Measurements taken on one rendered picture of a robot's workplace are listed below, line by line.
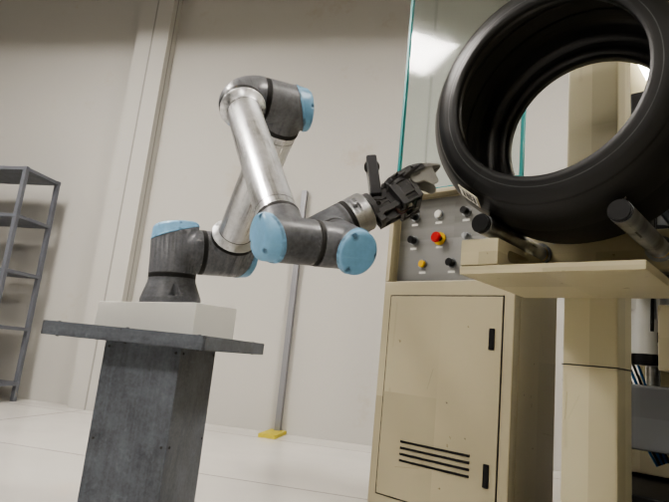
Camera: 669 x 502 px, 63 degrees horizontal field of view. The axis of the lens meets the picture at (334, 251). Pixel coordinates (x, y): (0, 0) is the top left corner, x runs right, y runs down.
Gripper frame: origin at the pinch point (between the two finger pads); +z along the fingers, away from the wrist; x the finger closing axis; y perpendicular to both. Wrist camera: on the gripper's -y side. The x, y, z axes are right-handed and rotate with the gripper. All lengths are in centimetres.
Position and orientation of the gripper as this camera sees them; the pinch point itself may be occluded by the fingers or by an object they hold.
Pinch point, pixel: (433, 165)
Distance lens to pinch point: 131.5
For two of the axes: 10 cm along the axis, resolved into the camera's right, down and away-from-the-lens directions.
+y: 5.3, 7.2, -4.4
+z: 8.5, -4.6, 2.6
